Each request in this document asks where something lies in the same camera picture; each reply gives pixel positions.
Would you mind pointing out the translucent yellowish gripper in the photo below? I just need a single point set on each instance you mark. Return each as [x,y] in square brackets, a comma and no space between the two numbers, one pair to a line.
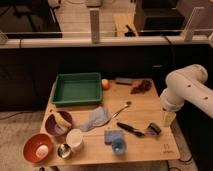
[168,118]

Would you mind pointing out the yellow banana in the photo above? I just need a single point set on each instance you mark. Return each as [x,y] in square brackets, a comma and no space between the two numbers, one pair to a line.
[61,121]

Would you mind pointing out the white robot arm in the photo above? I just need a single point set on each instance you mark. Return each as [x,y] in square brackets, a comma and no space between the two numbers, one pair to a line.
[186,84]

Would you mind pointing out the blue plastic cup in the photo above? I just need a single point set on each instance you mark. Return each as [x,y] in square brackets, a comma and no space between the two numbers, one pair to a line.
[119,146]

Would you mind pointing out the white paper cup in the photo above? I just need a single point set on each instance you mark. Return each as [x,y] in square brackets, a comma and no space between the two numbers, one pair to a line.
[74,139]

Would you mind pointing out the small steel cup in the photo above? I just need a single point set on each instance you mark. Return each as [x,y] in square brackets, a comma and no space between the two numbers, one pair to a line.
[64,151]

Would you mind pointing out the wooden board table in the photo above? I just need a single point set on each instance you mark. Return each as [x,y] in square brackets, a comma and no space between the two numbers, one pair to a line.
[145,109]

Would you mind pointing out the metal spoon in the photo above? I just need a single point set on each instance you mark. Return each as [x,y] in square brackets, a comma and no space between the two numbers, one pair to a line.
[126,105]

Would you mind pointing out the dark rectangular block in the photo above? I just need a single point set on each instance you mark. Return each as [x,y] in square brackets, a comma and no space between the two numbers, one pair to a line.
[126,81]

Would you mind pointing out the blue sponge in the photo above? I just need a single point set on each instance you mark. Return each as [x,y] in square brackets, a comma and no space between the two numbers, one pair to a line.
[110,136]

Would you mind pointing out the light blue cloth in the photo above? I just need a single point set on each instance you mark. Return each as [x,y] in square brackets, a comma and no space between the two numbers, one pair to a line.
[97,118]

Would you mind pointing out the orange fruit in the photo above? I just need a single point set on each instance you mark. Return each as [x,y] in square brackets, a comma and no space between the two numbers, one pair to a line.
[105,84]

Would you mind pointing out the black tool on shelf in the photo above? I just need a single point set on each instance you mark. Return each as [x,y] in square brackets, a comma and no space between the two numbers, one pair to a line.
[129,32]

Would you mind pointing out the green plastic tray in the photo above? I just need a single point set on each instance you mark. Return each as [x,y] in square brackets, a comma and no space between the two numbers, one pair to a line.
[77,89]

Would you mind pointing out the black box on shelf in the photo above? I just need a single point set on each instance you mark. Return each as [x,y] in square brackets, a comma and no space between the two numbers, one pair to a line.
[157,15]

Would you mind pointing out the purple bowl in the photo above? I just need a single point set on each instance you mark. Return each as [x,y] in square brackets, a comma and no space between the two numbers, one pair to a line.
[53,128]

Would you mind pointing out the white egg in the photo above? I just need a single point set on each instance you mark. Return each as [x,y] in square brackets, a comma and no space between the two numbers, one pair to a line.
[42,151]

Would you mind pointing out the orange bowl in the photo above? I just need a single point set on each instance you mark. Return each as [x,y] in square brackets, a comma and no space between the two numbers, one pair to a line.
[30,147]

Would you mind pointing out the right grey metal post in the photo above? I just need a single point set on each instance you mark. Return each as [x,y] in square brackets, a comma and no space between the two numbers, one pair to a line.
[188,31]

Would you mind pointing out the grey metal post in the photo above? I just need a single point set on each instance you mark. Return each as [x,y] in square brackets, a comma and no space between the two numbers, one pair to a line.
[188,31]
[95,27]

